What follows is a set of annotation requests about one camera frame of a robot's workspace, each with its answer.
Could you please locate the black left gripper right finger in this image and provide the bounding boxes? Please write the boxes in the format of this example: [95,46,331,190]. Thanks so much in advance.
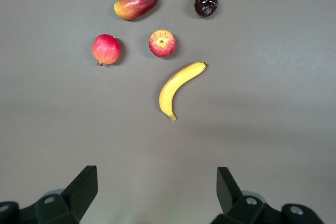
[211,167,325,224]

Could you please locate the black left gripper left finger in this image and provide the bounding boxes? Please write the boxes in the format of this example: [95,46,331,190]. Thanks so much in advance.
[0,165,98,224]

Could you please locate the yellow banana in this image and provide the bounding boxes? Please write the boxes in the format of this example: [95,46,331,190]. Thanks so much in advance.
[159,61,207,121]

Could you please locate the red yellow apple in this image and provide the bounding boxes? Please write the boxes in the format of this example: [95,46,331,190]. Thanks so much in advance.
[148,29,177,58]

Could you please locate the red pomegranate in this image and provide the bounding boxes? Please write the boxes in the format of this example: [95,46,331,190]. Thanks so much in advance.
[91,34,122,67]

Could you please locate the dark purple mangosteen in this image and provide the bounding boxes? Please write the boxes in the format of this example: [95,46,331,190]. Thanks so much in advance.
[194,0,219,18]

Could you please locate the red yellow mango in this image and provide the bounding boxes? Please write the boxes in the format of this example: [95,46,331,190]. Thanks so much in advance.
[113,0,159,21]

